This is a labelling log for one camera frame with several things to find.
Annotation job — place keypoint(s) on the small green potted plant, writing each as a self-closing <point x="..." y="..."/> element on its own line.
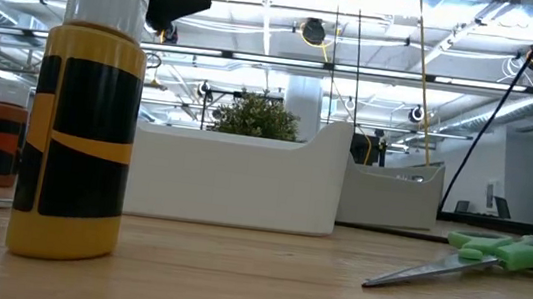
<point x="255" y="118"/>

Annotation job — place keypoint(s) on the yellow paint bottle white cap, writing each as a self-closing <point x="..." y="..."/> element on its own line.
<point x="77" y="173"/>

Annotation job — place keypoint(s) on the grey plastic bin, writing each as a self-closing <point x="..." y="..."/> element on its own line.
<point x="386" y="198"/>

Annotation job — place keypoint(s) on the white plastic bin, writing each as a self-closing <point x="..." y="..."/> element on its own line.
<point x="232" y="181"/>

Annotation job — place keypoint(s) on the thin black paintbrush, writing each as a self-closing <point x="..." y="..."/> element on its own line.
<point x="388" y="231"/>

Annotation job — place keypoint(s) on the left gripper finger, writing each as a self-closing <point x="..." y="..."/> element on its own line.
<point x="172" y="3"/>

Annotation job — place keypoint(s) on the dark open laptop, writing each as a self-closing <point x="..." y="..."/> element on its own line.
<point x="501" y="209"/>

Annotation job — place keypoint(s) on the white building column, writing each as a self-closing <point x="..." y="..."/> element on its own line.
<point x="304" y="108"/>

